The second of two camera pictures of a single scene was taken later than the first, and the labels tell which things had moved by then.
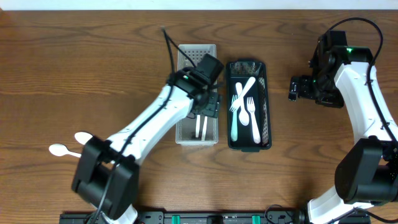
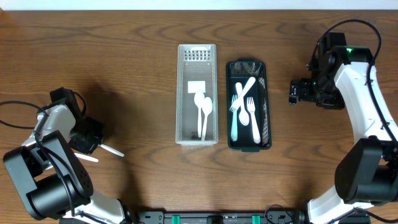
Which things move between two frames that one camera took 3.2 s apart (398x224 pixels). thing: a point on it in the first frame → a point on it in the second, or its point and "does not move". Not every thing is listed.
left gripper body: (210, 107) → (90, 140)
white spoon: (244, 116) does not move
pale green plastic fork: (234, 134) does not move
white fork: (251, 107) does not move
